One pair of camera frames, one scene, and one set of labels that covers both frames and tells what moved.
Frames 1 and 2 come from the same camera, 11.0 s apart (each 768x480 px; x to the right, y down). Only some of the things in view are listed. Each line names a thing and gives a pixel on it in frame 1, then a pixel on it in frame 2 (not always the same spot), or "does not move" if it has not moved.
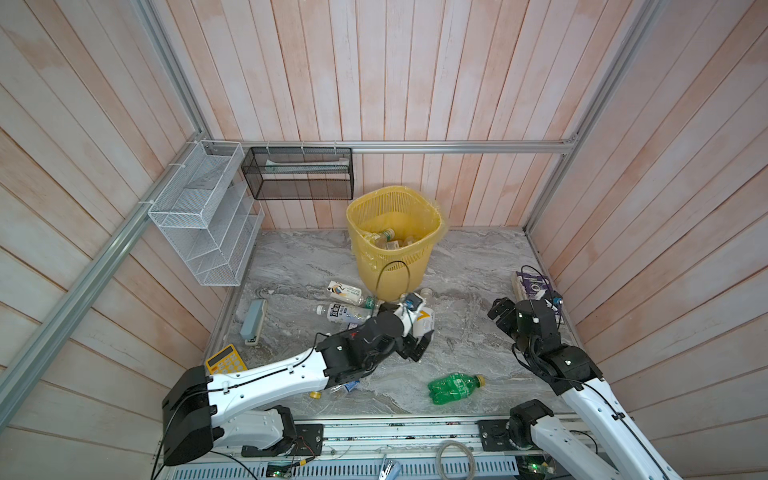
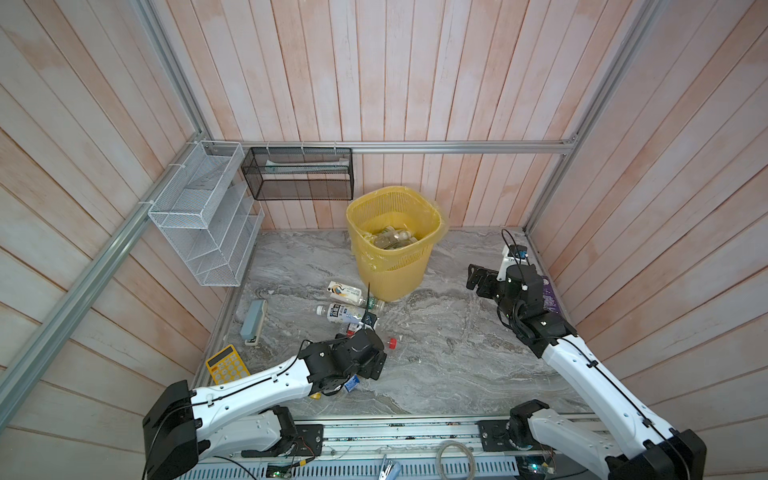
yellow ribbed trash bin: (394, 230) does not move
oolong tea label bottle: (345, 314) does not move
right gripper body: (507, 320) → (491, 289)
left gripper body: (407, 346) → (371, 369)
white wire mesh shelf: (208, 213) does not move
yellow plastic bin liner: (394, 225) does not move
